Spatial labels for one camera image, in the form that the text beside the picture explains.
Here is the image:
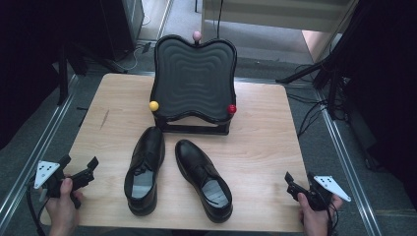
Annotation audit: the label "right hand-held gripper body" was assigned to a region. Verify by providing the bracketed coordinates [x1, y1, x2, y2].
[286, 175, 352, 211]

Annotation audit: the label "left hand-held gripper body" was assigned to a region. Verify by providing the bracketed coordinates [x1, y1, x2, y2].
[33, 160, 96, 199]

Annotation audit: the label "black leather shoe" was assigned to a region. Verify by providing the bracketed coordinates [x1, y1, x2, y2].
[123, 126, 166, 217]
[174, 139, 234, 224]

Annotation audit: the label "black shoe stand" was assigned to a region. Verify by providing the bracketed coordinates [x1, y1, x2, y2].
[149, 33, 238, 136]

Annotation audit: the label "person's right hand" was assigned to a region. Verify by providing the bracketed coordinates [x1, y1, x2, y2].
[297, 192, 344, 236]

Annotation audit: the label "person's left hand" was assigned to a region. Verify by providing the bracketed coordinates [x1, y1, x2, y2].
[44, 178, 85, 236]

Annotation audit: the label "black metal stand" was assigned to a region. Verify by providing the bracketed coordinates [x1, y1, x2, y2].
[56, 40, 130, 106]

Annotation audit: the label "black tripod leg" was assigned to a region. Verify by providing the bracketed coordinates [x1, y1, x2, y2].
[274, 61, 330, 85]

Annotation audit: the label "dark cabinet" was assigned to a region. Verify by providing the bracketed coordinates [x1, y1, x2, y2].
[98, 0, 146, 62]

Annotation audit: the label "white furniture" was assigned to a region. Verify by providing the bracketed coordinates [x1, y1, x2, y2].
[200, 0, 357, 35]

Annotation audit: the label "metal floor rail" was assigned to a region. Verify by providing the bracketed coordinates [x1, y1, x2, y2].
[0, 74, 81, 225]
[314, 88, 384, 236]

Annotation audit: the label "left hand-held gripper cable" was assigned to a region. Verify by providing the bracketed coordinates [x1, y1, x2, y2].
[25, 183, 47, 236]

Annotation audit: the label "black floor cables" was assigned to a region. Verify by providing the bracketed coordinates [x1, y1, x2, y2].
[286, 92, 329, 139]

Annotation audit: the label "white floor cable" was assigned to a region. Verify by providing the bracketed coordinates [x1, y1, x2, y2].
[112, 44, 143, 72]

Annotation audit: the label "black hanging cable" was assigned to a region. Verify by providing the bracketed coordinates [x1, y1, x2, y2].
[215, 0, 224, 39]

